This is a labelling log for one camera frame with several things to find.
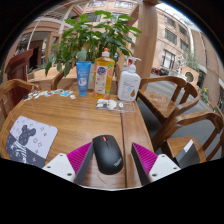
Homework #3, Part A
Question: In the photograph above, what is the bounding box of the grey printed mouse pad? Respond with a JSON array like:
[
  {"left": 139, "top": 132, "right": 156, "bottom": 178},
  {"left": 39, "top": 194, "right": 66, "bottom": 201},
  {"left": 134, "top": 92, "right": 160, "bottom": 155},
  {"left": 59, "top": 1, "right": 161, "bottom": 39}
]
[{"left": 4, "top": 115, "right": 59, "bottom": 169}]

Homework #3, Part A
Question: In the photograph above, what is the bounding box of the black flat box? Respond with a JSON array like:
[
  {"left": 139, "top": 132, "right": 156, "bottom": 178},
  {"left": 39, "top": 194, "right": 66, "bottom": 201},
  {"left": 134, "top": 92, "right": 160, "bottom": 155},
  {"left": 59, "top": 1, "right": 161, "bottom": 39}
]
[{"left": 174, "top": 139, "right": 201, "bottom": 168}]

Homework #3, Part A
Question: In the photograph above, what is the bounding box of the clear plastic bag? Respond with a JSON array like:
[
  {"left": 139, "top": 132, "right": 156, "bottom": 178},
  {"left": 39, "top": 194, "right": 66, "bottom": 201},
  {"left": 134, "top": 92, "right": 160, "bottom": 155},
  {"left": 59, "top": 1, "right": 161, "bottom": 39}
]
[{"left": 95, "top": 98, "right": 136, "bottom": 114}]

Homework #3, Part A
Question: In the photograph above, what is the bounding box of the black computer mouse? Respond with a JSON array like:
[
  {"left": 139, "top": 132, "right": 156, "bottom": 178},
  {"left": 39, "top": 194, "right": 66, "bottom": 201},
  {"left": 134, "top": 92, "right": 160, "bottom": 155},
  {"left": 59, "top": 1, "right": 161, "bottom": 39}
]
[{"left": 92, "top": 134, "right": 124, "bottom": 176}]

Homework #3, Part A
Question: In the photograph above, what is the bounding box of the yellow dish soap bottle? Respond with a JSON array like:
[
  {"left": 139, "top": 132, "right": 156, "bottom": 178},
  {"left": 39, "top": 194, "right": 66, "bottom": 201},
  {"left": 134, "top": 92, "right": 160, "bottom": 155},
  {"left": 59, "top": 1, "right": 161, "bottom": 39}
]
[{"left": 92, "top": 47, "right": 116, "bottom": 100}]

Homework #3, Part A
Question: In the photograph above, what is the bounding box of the white pump bottle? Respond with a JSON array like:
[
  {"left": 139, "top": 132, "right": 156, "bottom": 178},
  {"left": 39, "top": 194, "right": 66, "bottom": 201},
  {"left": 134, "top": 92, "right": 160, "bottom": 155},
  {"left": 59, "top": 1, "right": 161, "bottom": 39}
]
[{"left": 117, "top": 56, "right": 142, "bottom": 102}]

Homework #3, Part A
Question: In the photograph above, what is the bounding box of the blue squeeze tube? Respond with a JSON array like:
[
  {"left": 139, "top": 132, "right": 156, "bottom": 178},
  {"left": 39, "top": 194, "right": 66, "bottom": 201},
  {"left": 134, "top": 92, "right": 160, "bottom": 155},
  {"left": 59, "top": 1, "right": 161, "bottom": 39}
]
[{"left": 75, "top": 60, "right": 92, "bottom": 98}]

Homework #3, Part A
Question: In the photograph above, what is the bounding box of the green potted plant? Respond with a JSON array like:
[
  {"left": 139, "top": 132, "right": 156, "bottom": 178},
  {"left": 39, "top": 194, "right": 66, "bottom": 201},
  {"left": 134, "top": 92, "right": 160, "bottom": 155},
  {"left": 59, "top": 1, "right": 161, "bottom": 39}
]
[{"left": 44, "top": 9, "right": 143, "bottom": 89}]

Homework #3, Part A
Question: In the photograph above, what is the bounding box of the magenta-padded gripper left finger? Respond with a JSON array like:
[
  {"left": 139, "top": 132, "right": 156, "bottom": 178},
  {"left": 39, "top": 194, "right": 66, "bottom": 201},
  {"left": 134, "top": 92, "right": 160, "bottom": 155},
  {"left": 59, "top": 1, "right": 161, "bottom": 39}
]
[{"left": 42, "top": 141, "right": 95, "bottom": 186}]

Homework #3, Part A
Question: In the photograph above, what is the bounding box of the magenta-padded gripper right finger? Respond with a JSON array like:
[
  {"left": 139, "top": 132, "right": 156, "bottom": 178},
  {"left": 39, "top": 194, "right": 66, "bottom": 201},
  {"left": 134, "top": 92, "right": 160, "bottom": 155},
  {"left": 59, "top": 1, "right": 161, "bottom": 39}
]
[{"left": 130, "top": 142, "right": 182, "bottom": 187}]

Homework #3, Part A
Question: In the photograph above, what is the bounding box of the dark red wooden lectern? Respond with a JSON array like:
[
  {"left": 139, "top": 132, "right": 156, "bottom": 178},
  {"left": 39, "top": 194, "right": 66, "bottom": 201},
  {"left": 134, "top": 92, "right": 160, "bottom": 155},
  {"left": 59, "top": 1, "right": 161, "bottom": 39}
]
[{"left": 3, "top": 49, "right": 34, "bottom": 83}]

